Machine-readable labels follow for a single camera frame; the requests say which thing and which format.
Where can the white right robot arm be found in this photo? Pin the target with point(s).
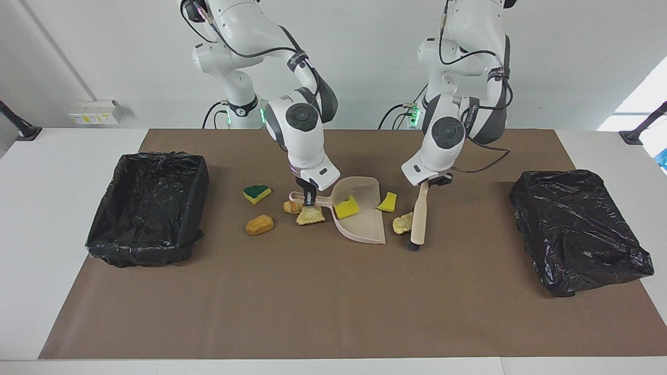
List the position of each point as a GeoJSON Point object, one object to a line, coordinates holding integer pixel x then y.
{"type": "Point", "coordinates": [307, 151]}

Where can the notched yellow sponge piece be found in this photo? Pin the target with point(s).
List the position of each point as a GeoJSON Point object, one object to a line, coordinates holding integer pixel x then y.
{"type": "Point", "coordinates": [346, 209]}

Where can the beige hand brush black bristles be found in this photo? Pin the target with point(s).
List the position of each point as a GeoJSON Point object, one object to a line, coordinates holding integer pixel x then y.
{"type": "Point", "coordinates": [418, 219]}

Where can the brown orange sponge piece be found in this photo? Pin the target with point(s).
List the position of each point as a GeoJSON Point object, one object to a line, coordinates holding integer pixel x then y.
{"type": "Point", "coordinates": [259, 225]}

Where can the white wall socket box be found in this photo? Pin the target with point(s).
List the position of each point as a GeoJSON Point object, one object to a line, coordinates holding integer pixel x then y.
{"type": "Point", "coordinates": [94, 114]}

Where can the orange striped sponge piece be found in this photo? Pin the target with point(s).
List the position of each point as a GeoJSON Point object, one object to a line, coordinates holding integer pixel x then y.
{"type": "Point", "coordinates": [291, 208]}

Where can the brown table mat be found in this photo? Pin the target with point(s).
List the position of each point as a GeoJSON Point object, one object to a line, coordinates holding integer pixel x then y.
{"type": "Point", "coordinates": [260, 312]}

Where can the black stand foot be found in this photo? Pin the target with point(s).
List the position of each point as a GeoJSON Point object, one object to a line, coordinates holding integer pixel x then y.
{"type": "Point", "coordinates": [26, 133]}
{"type": "Point", "coordinates": [633, 136]}

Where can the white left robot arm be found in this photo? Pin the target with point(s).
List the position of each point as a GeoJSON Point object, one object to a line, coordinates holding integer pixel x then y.
{"type": "Point", "coordinates": [432, 156]}

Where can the open bin with black bag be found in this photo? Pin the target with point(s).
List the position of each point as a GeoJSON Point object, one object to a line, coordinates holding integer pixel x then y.
{"type": "Point", "coordinates": [151, 208]}

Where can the blue object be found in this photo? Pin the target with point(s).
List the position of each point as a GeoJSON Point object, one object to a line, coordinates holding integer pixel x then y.
{"type": "Point", "coordinates": [663, 159]}

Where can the crumpled black bag bin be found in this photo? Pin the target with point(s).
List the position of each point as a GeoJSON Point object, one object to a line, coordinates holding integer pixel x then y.
{"type": "Point", "coordinates": [578, 234]}

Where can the pale beige sponge piece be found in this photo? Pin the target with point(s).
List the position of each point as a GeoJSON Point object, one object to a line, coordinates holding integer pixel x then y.
{"type": "Point", "coordinates": [311, 216]}

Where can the curved yellow sponge piece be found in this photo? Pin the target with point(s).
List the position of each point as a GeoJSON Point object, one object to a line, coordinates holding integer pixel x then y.
{"type": "Point", "coordinates": [387, 203]}

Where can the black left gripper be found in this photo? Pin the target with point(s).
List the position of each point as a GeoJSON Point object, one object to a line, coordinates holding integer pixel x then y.
{"type": "Point", "coordinates": [440, 180]}

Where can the cream crumbly sponge piece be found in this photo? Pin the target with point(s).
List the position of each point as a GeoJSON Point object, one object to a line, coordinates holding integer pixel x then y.
{"type": "Point", "coordinates": [402, 224]}

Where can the green and yellow sponge piece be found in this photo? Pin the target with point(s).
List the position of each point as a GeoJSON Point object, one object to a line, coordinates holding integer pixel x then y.
{"type": "Point", "coordinates": [256, 194]}

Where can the beige plastic dustpan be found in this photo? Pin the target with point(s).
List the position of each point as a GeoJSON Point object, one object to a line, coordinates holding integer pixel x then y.
{"type": "Point", "coordinates": [365, 224]}

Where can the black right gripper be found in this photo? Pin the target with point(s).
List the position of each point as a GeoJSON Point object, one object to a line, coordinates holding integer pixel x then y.
{"type": "Point", "coordinates": [306, 185]}

